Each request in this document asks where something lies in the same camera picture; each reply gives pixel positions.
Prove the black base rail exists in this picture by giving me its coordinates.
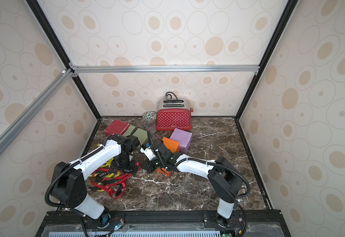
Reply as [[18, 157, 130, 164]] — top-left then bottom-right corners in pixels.
[[40, 210, 286, 230]]

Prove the red gift box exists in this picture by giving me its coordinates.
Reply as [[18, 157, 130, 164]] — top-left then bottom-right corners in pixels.
[[104, 119, 130, 136]]

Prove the left aluminium frame bar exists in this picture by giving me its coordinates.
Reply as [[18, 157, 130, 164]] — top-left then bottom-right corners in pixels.
[[0, 69, 72, 155]]

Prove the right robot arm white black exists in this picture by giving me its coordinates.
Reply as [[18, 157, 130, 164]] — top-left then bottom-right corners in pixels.
[[140, 143, 251, 220]]

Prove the red ribbon bow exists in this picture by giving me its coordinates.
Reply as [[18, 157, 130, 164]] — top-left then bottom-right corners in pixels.
[[90, 161, 142, 199]]

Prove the clear plastic cup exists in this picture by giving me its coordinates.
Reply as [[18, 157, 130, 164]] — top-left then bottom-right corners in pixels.
[[144, 120, 156, 134]]

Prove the patterned ceramic bowl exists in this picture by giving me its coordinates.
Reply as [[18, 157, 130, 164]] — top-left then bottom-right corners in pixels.
[[142, 111, 157, 121]]

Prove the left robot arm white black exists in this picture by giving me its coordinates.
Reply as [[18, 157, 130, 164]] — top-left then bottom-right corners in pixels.
[[45, 134, 140, 226]]

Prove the yellow ribbon of red box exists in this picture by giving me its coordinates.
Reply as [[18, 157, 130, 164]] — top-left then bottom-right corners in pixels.
[[92, 159, 124, 195]]

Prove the red polka dot toaster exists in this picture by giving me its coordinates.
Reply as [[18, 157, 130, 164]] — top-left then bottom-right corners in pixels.
[[156, 99, 193, 131]]

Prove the green gift box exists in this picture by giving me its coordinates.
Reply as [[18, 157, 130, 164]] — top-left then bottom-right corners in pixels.
[[123, 125, 148, 145]]

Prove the black printed ribbon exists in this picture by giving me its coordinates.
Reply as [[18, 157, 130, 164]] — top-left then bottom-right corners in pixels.
[[89, 164, 129, 198]]

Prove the purple gift box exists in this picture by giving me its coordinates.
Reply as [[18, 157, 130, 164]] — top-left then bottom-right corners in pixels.
[[170, 128, 193, 154]]

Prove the horizontal aluminium frame bar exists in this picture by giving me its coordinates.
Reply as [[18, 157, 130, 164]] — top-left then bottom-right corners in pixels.
[[72, 65, 260, 73]]

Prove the orange gift box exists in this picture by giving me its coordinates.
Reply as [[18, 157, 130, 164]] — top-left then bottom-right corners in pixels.
[[154, 137, 179, 176]]

